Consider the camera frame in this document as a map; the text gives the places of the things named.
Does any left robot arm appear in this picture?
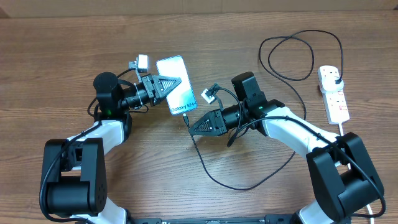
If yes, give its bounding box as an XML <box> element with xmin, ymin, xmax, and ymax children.
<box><xmin>39</xmin><ymin>72</ymin><xmax>182</xmax><ymax>223</ymax></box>

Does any cardboard backdrop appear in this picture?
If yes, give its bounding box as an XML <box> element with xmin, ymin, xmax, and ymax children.
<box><xmin>1</xmin><ymin>0</ymin><xmax>397</xmax><ymax>19</ymax></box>

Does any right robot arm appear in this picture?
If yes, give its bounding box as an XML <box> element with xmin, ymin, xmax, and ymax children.
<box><xmin>189</xmin><ymin>72</ymin><xmax>386</xmax><ymax>223</ymax></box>

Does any white power strip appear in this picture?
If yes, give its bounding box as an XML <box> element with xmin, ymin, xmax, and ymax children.
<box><xmin>317</xmin><ymin>65</ymin><xmax>351</xmax><ymax>126</ymax></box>

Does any white charger plug adapter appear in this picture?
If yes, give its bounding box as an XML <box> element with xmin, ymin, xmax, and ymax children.
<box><xmin>319</xmin><ymin>77</ymin><xmax>345</xmax><ymax>94</ymax></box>

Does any Samsung Galaxy smartphone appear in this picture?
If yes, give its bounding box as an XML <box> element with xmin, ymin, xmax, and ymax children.
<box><xmin>155</xmin><ymin>55</ymin><xmax>198</xmax><ymax>116</ymax></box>

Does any white power strip cord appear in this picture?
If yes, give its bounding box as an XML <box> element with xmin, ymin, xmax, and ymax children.
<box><xmin>338</xmin><ymin>123</ymin><xmax>375</xmax><ymax>224</ymax></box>

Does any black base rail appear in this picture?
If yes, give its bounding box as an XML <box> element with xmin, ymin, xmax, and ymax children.
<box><xmin>74</xmin><ymin>213</ymin><xmax>352</xmax><ymax>224</ymax></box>

